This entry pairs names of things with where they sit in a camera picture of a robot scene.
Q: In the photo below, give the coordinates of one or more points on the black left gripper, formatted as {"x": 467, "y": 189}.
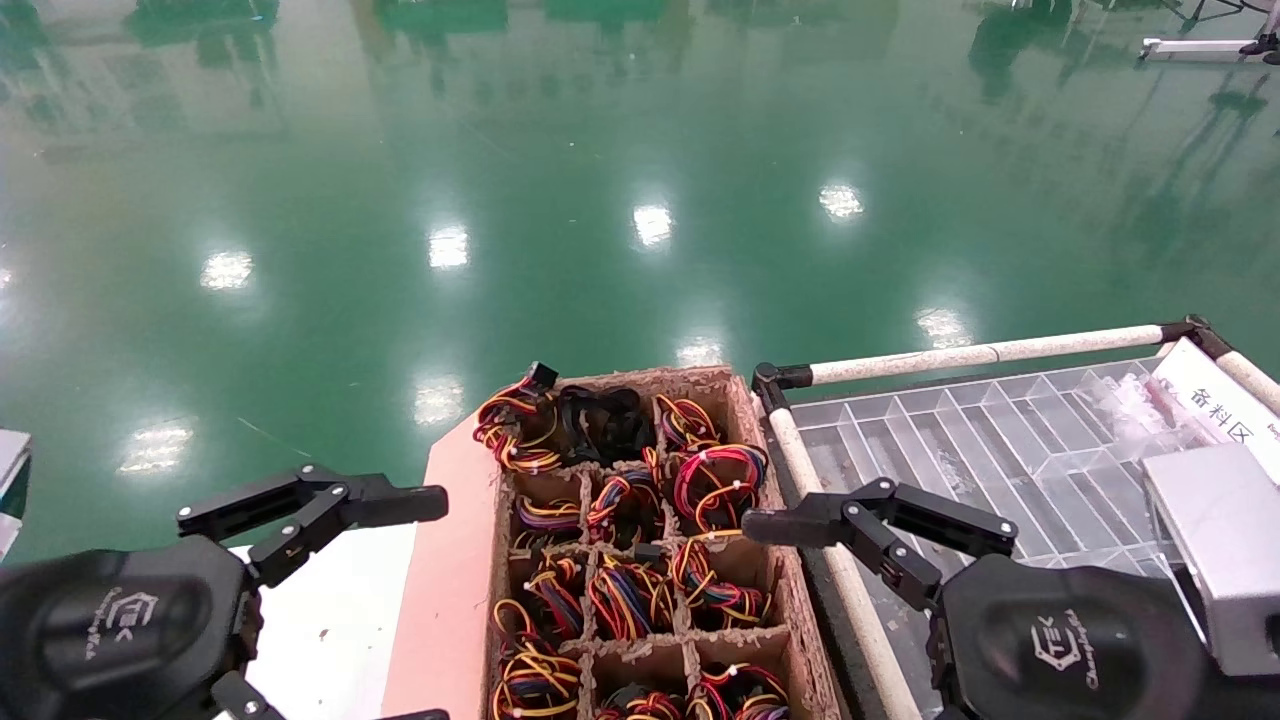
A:
{"x": 110, "y": 630}

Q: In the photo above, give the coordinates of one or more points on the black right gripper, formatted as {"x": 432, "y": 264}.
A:
{"x": 1070, "y": 650}

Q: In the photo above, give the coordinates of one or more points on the clear plastic divider tray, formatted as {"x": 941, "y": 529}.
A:
{"x": 960, "y": 440}

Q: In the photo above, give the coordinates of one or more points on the cardboard box with dividers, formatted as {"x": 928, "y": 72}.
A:
{"x": 800, "y": 640}

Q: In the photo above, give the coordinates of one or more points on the pink board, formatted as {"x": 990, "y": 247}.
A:
{"x": 440, "y": 600}

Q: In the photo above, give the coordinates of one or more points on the black pipe connector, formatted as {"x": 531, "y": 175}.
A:
{"x": 1195, "y": 330}
{"x": 775, "y": 380}

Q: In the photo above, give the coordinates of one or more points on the clear plastic bag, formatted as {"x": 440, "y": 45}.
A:
{"x": 1140, "y": 410}

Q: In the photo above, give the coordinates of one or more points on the grey white panel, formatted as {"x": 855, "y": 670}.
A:
{"x": 10, "y": 460}

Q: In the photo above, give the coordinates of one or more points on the white sign with characters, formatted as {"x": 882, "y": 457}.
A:
{"x": 1220, "y": 405}

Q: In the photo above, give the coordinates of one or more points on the white stand base beam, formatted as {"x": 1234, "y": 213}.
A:
{"x": 1190, "y": 48}

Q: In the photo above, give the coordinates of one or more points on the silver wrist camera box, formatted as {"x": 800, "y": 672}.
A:
{"x": 1230, "y": 520}

